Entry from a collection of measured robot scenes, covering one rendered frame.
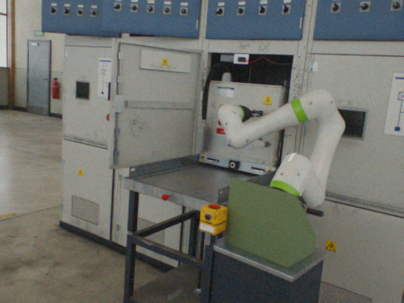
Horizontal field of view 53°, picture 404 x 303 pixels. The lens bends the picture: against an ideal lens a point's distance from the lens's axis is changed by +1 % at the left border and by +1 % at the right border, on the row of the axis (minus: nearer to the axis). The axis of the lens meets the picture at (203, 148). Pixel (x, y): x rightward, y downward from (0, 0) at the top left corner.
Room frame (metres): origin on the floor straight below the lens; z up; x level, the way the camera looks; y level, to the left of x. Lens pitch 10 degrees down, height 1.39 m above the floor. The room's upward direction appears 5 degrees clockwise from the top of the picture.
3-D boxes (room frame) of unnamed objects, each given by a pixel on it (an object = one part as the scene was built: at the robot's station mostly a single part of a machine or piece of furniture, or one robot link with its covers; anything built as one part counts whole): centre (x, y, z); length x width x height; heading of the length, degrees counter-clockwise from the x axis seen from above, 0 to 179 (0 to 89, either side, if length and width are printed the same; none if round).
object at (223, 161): (2.45, -0.21, 0.89); 0.54 x 0.05 x 0.06; 56
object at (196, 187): (2.18, -0.04, 0.82); 0.68 x 0.62 x 0.06; 146
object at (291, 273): (1.53, -0.29, 0.74); 0.37 x 0.32 x 0.02; 52
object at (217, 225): (1.53, -0.06, 0.85); 0.08 x 0.08 x 0.10; 56
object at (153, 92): (2.48, 0.31, 1.21); 0.63 x 0.07 x 0.74; 129
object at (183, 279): (2.18, -0.04, 0.46); 0.64 x 0.58 x 0.66; 146
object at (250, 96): (2.43, -0.20, 1.15); 0.48 x 0.01 x 0.48; 56
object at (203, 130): (2.49, 0.01, 1.04); 0.08 x 0.05 x 0.17; 146
